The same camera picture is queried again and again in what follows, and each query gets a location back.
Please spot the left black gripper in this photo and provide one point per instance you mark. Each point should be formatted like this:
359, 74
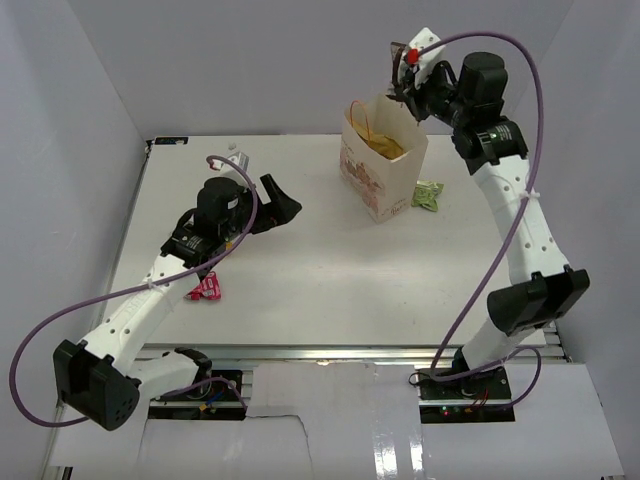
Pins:
280, 210

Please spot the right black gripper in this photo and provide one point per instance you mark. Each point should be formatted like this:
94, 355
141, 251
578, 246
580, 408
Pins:
413, 97

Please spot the large brown snack bag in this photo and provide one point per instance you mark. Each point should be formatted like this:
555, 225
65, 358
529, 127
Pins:
383, 145

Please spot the brown chocolate bar wrapper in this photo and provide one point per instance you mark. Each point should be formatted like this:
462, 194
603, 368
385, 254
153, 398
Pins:
398, 52

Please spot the red snack packet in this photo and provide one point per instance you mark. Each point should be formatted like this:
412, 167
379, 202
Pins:
208, 289

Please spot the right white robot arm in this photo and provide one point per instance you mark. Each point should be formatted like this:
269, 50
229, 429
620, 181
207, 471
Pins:
543, 285

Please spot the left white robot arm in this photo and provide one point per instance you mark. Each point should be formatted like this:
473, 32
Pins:
99, 376

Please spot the cream paper bag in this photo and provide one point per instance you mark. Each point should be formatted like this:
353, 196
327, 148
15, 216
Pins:
384, 186

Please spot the green snack packet right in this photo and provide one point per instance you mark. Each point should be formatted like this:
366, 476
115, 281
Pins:
425, 195

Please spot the white foam board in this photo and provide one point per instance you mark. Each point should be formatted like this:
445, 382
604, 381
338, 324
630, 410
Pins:
355, 421

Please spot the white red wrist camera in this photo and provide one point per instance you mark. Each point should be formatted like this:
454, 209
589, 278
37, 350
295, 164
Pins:
425, 51

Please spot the aluminium front rail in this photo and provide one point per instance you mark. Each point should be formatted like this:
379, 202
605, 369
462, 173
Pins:
551, 353

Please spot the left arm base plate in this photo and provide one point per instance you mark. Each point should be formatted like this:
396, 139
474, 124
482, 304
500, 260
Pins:
213, 402

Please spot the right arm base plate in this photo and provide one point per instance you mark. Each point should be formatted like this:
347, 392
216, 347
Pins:
483, 398

